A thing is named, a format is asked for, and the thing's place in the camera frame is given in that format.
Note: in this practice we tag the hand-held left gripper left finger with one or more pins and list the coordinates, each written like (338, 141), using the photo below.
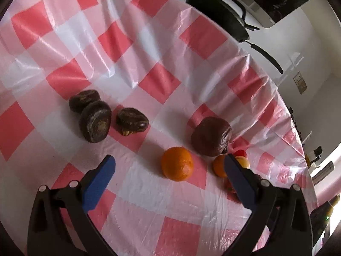
(98, 181)

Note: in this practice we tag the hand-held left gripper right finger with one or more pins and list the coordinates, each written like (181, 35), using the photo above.
(239, 181)

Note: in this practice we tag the small yellow fruit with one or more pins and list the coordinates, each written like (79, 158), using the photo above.
(243, 162)

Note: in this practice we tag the dark brown wrinkled fruit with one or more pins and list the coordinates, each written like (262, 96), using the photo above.
(132, 120)
(84, 100)
(95, 121)

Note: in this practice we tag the small red fruit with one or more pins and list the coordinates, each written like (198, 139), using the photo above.
(229, 186)
(239, 152)

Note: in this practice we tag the small orange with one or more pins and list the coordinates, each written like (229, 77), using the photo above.
(219, 166)

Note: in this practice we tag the large dark brown fruit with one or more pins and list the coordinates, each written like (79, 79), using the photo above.
(210, 136)

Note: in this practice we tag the yellow container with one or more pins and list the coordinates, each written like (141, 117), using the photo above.
(308, 160)

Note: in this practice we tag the large orange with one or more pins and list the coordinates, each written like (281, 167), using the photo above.
(177, 164)

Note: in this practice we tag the red white checkered plastic tablecloth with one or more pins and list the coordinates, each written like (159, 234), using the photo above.
(159, 72)

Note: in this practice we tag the black wok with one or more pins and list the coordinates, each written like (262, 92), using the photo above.
(221, 13)

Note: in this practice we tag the wall socket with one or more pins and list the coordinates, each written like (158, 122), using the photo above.
(300, 83)

